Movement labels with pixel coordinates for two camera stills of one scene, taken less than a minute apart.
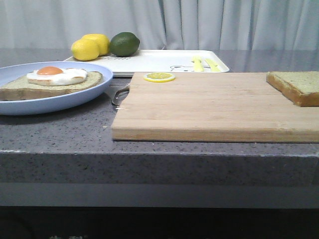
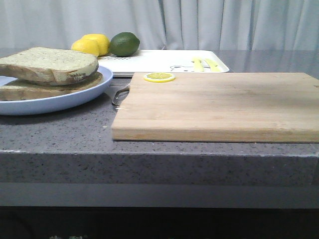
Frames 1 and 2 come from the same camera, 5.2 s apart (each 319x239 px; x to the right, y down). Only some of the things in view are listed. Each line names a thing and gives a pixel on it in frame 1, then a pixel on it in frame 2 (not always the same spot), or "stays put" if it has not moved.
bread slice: (301, 87) → (48, 65)
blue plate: (17, 72) stays put
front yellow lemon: (84, 50) stays put
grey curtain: (162, 24) stays put
